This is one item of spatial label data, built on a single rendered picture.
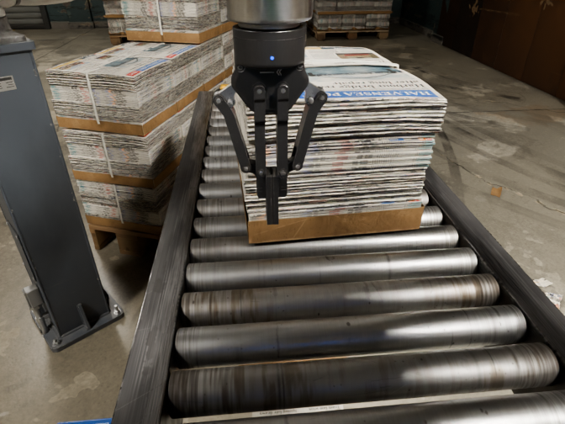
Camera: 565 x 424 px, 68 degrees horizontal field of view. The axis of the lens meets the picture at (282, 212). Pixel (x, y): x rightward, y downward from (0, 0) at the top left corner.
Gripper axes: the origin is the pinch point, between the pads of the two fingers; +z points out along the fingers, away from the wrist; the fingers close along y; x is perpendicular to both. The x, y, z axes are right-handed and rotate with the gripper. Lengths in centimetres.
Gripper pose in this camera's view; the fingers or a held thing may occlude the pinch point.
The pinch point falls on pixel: (271, 195)
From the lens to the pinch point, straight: 53.8
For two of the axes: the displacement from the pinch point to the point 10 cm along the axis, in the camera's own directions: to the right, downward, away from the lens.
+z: 0.0, 8.5, 5.3
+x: 0.9, 5.3, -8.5
